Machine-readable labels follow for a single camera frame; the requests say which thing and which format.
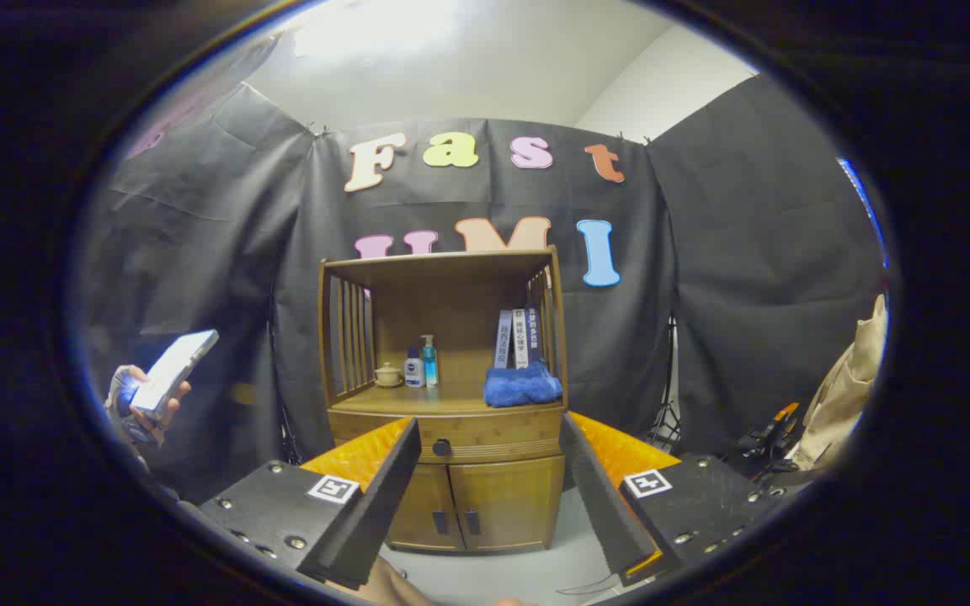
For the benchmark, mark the wooden countertop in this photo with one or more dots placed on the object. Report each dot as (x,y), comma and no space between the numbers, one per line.
(451,400)

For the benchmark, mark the white bottle with blue cap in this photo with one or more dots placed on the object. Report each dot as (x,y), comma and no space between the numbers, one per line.
(414,370)

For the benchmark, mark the wooden cabinet door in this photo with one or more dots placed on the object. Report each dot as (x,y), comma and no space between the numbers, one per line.
(510,501)
(430,497)

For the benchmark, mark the white book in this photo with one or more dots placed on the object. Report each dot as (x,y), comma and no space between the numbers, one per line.
(520,337)

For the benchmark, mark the grey book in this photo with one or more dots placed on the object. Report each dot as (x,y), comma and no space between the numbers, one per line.
(503,341)

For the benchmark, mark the dark blue book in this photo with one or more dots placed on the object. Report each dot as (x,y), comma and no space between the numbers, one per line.
(535,332)

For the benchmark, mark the beige lidded teacup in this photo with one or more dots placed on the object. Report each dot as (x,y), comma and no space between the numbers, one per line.
(388,376)

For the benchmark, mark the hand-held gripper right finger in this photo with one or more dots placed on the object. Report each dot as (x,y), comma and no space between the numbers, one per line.
(603,505)

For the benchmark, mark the white smartphone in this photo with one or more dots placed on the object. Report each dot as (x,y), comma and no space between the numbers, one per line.
(173,370)

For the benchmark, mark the beige cloth bag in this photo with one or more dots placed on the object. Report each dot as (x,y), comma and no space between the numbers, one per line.
(839,396)

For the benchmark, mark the black backdrop cloth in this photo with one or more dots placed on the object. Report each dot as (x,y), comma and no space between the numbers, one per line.
(704,295)

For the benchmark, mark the person's bare leg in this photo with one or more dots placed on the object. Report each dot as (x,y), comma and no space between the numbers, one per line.
(388,589)

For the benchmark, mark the wooden cabinet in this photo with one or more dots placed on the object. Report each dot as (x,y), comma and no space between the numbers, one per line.
(451,295)

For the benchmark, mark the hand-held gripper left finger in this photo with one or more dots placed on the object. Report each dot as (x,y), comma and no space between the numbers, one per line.
(375,513)

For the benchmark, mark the blue pump bottle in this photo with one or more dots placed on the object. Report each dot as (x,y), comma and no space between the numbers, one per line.
(429,362)

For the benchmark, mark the black drawer knob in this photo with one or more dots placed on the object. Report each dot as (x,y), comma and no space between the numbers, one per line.
(441,447)

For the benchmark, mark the black tripod stand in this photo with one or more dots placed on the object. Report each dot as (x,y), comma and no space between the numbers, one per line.
(668,404)

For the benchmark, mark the black orange device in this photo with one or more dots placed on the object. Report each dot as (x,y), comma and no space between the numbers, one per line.
(767,438)

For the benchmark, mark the wooden drawer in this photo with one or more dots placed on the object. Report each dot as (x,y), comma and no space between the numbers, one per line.
(493,433)

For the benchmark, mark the blue towel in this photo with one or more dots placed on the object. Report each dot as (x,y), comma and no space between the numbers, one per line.
(523,387)

